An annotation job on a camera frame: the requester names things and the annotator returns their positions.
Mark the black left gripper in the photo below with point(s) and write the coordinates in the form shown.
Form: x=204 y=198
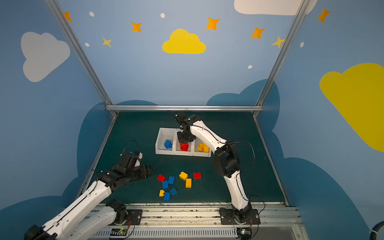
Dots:
x=141 y=171

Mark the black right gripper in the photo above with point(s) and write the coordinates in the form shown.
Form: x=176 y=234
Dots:
x=183 y=138

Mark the red lego brick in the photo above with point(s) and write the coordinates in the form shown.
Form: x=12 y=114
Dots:
x=161 y=178
x=197 y=176
x=184 y=147

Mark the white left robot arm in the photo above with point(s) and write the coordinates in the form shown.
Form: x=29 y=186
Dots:
x=71 y=224

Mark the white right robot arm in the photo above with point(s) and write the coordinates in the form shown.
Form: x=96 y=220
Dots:
x=226 y=160

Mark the white right bin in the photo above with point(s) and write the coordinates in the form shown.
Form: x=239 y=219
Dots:
x=196 y=153

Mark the white left bin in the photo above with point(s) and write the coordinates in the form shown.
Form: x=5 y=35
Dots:
x=165 y=134

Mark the blue lego brick small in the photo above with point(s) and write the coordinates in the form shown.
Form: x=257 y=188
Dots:
x=165 y=184

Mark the yellow lego brick tilted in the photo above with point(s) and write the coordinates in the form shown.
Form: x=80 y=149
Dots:
x=183 y=176

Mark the left controller board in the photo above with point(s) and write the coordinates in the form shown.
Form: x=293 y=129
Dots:
x=120 y=233

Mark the controller board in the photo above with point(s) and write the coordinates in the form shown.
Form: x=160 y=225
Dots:
x=244 y=233
x=120 y=233

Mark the right controller board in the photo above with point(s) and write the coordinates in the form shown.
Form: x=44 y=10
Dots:
x=244 y=233

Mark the aluminium frame crossbar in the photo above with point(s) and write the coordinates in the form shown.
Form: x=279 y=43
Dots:
x=154 y=108

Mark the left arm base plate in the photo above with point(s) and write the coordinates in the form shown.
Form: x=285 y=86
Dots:
x=129 y=216

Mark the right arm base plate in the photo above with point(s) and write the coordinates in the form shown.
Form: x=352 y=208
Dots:
x=230 y=217

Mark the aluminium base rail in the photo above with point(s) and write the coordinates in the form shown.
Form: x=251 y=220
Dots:
x=202 y=220

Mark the aluminium frame post left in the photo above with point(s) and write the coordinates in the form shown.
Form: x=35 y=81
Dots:
x=64 y=24

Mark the aluminium frame post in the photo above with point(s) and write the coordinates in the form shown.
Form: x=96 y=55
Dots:
x=292 y=32
x=64 y=24

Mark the aluminium frame post right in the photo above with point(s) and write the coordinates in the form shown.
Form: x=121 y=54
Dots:
x=292 y=32

